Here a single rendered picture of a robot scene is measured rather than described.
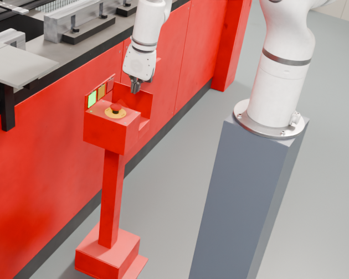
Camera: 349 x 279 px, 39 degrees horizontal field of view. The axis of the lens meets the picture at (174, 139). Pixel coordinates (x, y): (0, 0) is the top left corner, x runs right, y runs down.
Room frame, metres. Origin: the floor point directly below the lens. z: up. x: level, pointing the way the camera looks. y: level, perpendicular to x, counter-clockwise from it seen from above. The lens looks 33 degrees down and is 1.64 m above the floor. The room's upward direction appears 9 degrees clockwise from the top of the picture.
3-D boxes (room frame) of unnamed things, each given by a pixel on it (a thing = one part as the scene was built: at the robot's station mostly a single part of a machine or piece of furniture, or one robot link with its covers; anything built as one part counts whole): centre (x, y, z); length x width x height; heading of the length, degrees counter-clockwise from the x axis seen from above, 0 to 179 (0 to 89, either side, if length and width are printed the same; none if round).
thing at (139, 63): (1.49, 0.15, 0.95); 0.10 x 0.07 x 0.11; 72
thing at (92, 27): (1.83, 0.40, 0.89); 0.30 x 0.05 x 0.03; 160
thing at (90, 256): (1.45, 0.18, 0.06); 0.25 x 0.20 x 0.12; 72
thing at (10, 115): (1.22, 0.48, 0.88); 0.14 x 0.04 x 0.22; 70
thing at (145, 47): (1.49, 0.15, 1.01); 0.09 x 0.08 x 0.03; 72
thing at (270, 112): (1.14, -0.24, 1.09); 0.19 x 0.19 x 0.18
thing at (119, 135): (1.46, 0.21, 0.75); 0.20 x 0.16 x 0.18; 162
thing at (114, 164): (1.46, 0.21, 0.39); 0.06 x 0.06 x 0.54; 72
